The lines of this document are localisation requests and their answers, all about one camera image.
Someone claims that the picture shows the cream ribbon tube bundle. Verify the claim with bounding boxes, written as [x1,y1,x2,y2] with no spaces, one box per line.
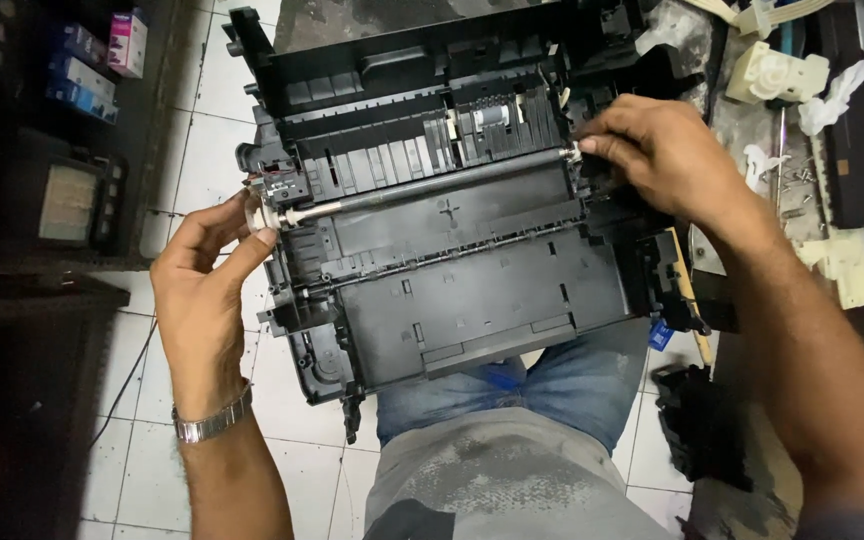
[683,0,840,40]

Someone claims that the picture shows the white crumpled tissue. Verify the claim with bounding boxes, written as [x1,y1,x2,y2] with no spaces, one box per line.
[798,59,864,138]

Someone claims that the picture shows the person's blue jeans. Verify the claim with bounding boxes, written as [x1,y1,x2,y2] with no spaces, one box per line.
[375,321,652,459]

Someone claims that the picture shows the metal roller shaft white gear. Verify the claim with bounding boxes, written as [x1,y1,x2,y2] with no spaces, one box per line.
[246,142,582,234]

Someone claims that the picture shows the shiny metal plate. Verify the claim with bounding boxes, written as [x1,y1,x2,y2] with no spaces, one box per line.
[689,223,730,280]

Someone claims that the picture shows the pile of black plastic parts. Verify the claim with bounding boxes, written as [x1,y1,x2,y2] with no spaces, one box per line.
[651,363,754,494]

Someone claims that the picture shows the scattered small metal screws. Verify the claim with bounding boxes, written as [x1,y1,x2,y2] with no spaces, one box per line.
[781,156,825,220]

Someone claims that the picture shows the black printer chassis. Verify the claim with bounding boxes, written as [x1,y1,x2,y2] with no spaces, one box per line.
[222,6,712,445]

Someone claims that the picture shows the person's right hand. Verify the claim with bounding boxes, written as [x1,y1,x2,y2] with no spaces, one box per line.
[574,93,768,243]

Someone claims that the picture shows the white plastic gear assembly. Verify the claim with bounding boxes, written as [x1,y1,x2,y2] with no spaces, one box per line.
[724,40,831,106]

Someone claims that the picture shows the dark shelf with boxes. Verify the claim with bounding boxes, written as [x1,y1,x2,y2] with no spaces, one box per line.
[0,0,182,273]

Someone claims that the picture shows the person's grey shirt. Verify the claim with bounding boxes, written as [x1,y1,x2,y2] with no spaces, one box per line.
[363,407,679,540]

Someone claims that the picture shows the wooden stick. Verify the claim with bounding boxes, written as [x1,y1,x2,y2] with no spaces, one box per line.
[664,227,715,369]

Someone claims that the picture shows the silver metal wristwatch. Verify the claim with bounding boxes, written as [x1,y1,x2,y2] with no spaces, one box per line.
[171,381,255,444]

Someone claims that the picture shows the small white plastic piece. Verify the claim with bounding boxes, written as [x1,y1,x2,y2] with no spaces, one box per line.
[742,143,792,193]

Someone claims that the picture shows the thin metal rod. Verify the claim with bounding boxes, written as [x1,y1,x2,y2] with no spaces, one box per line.
[776,107,788,220]

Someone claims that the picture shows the black floor cable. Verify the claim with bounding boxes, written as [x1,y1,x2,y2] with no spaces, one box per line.
[89,315,160,451]

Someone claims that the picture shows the cream plastic pump assembly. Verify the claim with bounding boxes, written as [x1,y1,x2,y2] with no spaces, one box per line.
[795,223,864,311]

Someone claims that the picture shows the small blue plastic piece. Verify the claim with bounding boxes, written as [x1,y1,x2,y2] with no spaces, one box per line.
[647,318,676,353]

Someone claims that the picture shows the dark low cabinet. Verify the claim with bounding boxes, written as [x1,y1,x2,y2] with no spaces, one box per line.
[0,271,132,540]

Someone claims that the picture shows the person's left hand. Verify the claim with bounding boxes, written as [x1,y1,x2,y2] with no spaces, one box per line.
[150,187,281,412]

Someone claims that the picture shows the black printer carriage unit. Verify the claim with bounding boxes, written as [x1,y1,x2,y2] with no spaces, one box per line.
[813,0,864,230]

